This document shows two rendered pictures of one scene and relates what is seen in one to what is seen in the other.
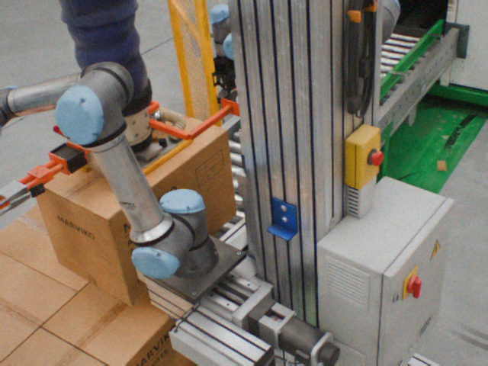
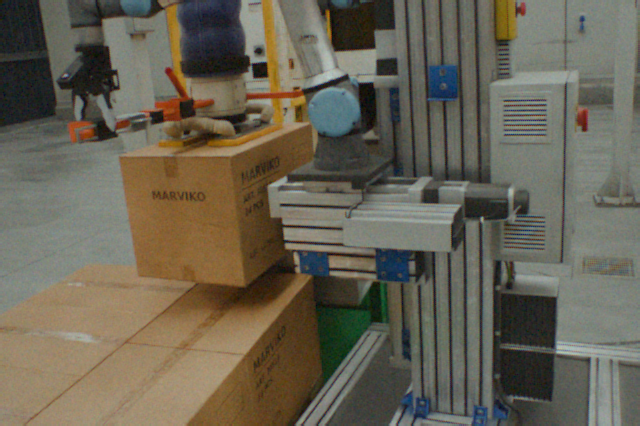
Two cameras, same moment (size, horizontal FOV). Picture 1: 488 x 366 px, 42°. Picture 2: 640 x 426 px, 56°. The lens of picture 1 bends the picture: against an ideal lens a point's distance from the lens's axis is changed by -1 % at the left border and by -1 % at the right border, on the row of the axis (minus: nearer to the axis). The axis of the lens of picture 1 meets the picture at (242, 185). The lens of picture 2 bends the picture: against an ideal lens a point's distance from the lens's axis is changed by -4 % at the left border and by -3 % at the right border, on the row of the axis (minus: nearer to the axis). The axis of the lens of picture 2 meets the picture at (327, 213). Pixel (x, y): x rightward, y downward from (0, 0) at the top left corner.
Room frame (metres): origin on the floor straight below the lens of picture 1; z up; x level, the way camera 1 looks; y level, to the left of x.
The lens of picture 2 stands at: (-0.17, 0.74, 1.38)
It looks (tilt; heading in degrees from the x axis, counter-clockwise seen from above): 16 degrees down; 341
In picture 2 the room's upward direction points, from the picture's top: 5 degrees counter-clockwise
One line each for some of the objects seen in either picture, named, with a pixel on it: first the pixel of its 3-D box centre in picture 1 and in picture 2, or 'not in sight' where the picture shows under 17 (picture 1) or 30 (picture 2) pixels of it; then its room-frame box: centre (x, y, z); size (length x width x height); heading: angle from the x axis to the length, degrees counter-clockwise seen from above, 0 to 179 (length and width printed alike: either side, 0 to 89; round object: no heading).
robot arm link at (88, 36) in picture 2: not in sight; (87, 37); (1.47, 0.76, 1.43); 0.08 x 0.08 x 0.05
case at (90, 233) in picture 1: (141, 197); (229, 194); (1.90, 0.38, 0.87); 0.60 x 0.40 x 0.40; 138
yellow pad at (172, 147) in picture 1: (149, 155); (247, 129); (1.84, 0.31, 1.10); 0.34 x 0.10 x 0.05; 138
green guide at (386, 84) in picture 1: (396, 80); not in sight; (3.07, -0.90, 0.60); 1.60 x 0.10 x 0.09; 142
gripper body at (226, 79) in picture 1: (227, 69); not in sight; (1.93, 0.01, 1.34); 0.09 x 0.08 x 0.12; 138
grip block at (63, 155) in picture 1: (68, 158); (175, 109); (1.72, 0.54, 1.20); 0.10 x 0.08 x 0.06; 48
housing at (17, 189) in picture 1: (13, 194); (129, 123); (1.55, 0.69, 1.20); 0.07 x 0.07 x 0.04; 48
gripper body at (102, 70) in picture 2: not in sight; (94, 70); (1.47, 0.75, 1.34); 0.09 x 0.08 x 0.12; 139
